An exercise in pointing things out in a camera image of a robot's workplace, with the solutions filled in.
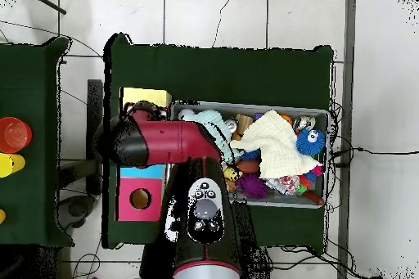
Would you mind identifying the mint waffle cloth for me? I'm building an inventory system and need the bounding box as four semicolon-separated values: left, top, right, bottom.
181;109;243;165

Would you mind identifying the wooden box with three holes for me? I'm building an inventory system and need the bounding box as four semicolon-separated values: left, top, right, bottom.
115;87;173;223

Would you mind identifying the shallow clear mesh bin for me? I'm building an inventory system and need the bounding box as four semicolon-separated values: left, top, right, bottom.
169;100;330;209

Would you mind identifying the white baseball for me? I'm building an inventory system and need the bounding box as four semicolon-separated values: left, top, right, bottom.
177;107;195;121

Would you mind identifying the plain wooden block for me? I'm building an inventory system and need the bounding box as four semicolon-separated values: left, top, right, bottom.
235;113;254;136

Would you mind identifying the purple spiky toy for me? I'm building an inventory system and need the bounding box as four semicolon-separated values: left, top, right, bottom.
236;173;270;200

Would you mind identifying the dark green table cloth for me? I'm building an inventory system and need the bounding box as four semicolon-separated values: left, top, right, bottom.
101;32;335;255

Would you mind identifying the cream waffle cloth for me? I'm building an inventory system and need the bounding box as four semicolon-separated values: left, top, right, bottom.
228;109;323;180

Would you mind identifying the labelled tin can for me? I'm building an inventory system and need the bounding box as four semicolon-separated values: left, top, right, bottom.
292;115;317;133

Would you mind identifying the blue spiky ball with eyes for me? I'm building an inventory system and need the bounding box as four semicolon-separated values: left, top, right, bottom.
295;127;326;156

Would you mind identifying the black upright stand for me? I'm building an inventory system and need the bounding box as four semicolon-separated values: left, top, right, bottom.
86;79;104;196

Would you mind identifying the grey round base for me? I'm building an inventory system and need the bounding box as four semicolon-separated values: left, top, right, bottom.
57;194;97;231

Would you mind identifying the neighbouring green covered table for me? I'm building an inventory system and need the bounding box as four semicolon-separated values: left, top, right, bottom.
0;36;76;249

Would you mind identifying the red plastic cup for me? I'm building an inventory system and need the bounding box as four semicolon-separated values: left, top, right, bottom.
0;116;33;154

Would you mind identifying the yellow plastic cup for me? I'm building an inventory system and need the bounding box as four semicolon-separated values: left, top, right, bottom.
0;152;26;178

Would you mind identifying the dark tripod leg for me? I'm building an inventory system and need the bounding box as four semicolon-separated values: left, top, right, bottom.
12;0;68;16

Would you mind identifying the red wooden handle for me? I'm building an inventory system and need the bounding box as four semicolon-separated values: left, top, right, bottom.
302;190;325;206

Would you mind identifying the black power cable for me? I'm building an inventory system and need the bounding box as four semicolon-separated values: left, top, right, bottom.
330;146;419;167

